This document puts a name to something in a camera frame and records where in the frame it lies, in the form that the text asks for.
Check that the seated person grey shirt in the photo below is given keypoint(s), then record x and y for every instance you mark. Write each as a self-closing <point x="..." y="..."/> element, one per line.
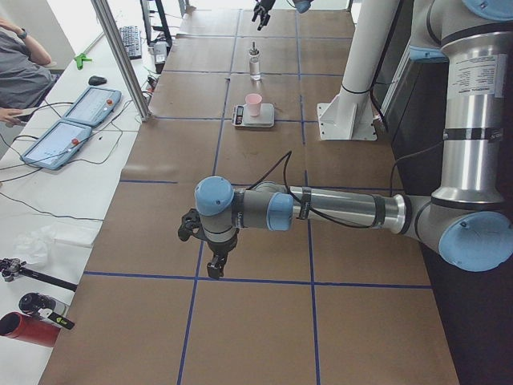
<point x="25" y="78"/>

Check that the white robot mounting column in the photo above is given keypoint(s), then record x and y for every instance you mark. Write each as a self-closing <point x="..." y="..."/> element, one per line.
<point x="349" y="115"/>

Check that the crumpled white plastic bag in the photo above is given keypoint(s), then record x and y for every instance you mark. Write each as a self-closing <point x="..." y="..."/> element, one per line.
<point x="34" y="247"/>

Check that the aluminium frame post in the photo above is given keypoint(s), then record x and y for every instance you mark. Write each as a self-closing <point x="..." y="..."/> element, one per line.
<point x="110" y="29"/>

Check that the black silver cylinder tool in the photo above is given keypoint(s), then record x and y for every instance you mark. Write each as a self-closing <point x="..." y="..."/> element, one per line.
<point x="47" y="309"/>

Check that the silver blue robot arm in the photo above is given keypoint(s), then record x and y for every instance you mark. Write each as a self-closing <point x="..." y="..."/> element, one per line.
<point x="301" y="6"/>
<point x="461" y="220"/>

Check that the black rod tool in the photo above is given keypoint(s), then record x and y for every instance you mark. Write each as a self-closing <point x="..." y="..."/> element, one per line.
<point x="12" y="268"/>

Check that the black cabinet beside table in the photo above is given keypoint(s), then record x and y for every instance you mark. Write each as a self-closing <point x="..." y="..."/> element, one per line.
<point x="412" y="97"/>

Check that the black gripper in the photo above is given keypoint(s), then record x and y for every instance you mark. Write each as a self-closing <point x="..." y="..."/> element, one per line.
<point x="264" y="6"/>
<point x="221" y="244"/>

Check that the near blue teach pendant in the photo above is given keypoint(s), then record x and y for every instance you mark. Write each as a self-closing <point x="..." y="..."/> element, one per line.
<point x="57" y="145"/>

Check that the green plastic clamp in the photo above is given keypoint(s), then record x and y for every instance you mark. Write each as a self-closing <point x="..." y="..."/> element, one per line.
<point x="81" y="59"/>

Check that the red cylinder tube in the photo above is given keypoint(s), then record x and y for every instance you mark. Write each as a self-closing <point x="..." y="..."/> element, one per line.
<point x="27" y="329"/>

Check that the silver digital kitchen scale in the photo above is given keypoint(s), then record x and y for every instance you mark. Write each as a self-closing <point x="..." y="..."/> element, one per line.
<point x="242" y="119"/>

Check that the glass sauce bottle steel spout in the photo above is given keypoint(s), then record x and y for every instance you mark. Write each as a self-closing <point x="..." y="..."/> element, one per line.
<point x="254" y="62"/>

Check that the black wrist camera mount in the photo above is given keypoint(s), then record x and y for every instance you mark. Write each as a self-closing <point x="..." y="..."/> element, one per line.
<point x="190" y="226"/>

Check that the blue teach pendant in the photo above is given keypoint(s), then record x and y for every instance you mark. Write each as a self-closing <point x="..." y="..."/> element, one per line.
<point x="93" y="106"/>
<point x="57" y="145"/>

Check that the small white box device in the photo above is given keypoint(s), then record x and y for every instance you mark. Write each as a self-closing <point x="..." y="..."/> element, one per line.
<point x="160" y="52"/>

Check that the black keyboard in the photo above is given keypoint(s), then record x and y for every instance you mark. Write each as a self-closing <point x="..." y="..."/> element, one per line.
<point x="131" y="40"/>

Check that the far blue teach pendant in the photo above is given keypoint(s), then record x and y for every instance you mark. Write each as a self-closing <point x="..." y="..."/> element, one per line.
<point x="93" y="106"/>

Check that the black computer mouse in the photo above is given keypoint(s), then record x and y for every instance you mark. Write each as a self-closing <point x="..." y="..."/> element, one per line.
<point x="97" y="80"/>

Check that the pink plastic cup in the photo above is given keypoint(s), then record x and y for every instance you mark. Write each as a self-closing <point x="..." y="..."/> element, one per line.
<point x="253" y="103"/>

